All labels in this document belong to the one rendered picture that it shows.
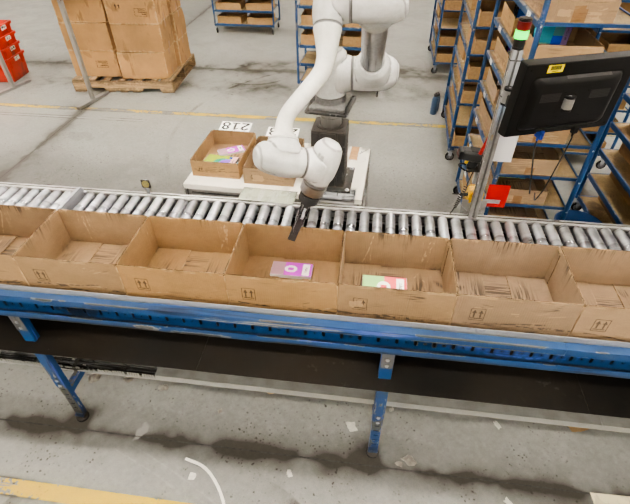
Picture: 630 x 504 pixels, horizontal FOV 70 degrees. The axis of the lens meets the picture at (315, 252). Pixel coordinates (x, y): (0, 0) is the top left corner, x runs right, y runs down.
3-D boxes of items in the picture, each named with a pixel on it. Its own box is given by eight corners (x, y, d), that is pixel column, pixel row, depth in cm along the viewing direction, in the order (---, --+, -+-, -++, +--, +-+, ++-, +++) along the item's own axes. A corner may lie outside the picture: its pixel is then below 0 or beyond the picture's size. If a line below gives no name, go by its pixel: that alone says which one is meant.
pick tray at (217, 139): (257, 147, 284) (256, 132, 278) (240, 179, 256) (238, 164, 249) (214, 144, 288) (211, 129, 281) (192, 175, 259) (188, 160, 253)
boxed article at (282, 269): (273, 263, 182) (273, 260, 181) (313, 267, 181) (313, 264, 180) (270, 276, 177) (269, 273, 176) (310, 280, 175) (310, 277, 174)
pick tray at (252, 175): (305, 153, 278) (304, 138, 272) (293, 187, 249) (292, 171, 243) (260, 150, 281) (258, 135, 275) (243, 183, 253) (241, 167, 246)
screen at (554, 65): (572, 174, 216) (633, 49, 175) (595, 196, 204) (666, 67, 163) (479, 187, 208) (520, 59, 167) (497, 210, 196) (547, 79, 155)
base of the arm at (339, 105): (311, 92, 237) (311, 82, 233) (352, 96, 232) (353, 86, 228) (300, 109, 225) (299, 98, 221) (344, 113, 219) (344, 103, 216)
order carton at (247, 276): (343, 263, 183) (345, 229, 172) (337, 318, 161) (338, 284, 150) (248, 255, 187) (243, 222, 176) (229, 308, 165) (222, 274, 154)
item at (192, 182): (370, 152, 285) (371, 147, 283) (361, 204, 241) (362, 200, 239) (218, 140, 298) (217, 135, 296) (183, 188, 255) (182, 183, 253)
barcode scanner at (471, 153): (452, 162, 220) (459, 143, 213) (476, 166, 220) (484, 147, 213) (453, 169, 215) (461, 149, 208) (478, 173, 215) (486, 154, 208)
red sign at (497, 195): (503, 207, 227) (510, 185, 219) (504, 208, 227) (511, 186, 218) (471, 205, 229) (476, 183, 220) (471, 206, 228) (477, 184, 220)
